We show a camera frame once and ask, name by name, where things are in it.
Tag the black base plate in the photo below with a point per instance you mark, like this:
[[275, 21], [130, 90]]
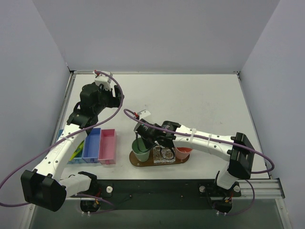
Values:
[[157, 194]]

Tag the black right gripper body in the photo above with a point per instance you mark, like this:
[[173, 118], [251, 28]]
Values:
[[138, 129]]

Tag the pink plastic bin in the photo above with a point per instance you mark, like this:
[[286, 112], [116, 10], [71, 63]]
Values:
[[108, 143]]

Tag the green plastic cup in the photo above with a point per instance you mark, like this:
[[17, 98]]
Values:
[[140, 150]]

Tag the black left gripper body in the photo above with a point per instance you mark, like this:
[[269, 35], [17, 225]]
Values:
[[116, 99]]

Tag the clear crystal toothbrush holder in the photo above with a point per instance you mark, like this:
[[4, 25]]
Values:
[[163, 155]]

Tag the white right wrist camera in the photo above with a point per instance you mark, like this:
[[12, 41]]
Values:
[[144, 114]]

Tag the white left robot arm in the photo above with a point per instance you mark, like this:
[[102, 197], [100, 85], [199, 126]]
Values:
[[78, 127]]

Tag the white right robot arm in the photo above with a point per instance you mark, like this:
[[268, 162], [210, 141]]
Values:
[[235, 150]]

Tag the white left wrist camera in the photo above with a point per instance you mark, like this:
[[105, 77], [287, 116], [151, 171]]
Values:
[[102, 79]]

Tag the green toothpaste tube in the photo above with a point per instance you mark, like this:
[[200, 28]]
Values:
[[79, 150]]

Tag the light blue plastic bin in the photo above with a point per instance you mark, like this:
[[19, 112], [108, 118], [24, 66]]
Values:
[[76, 160]]

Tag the coral plastic cup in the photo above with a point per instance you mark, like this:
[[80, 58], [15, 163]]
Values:
[[182, 152]]

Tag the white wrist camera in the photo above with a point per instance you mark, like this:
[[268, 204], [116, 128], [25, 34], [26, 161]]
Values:
[[144, 114], [102, 79]]

